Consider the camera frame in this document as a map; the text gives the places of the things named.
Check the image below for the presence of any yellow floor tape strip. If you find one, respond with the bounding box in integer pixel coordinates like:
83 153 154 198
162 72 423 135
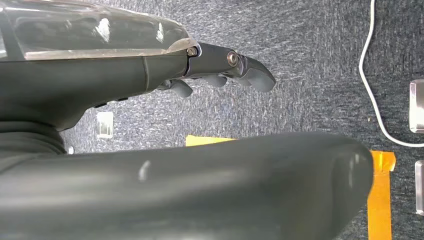
185 134 397 172
366 170 394 240

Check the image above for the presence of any small white floor marker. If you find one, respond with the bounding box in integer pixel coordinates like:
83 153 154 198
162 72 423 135
96 111 115 139

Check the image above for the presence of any robot left arm ribbed sleeve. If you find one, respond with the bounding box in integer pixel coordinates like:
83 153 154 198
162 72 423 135
0 120 67 168

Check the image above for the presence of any white floor cable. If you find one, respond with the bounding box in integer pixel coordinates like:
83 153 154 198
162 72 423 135
359 0 424 149

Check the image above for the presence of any metal table foot plate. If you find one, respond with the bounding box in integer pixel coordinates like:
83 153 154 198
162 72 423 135
414 159 424 217
409 79 424 134

